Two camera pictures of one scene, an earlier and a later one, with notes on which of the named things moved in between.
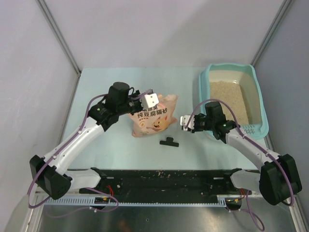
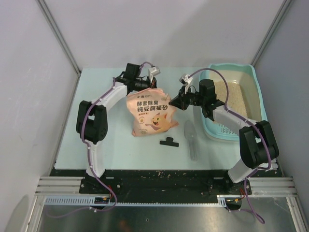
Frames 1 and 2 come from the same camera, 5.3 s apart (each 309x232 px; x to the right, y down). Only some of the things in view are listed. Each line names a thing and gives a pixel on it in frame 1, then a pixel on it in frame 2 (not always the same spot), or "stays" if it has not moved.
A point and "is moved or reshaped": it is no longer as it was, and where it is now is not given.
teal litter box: [237, 86] stays
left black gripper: [139, 108] to [153, 84]
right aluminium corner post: [282, 11] stays
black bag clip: [170, 142] stays
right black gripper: [195, 129] to [180, 101]
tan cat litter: [230, 92] stays
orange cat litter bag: [157, 119] is moved or reshaped
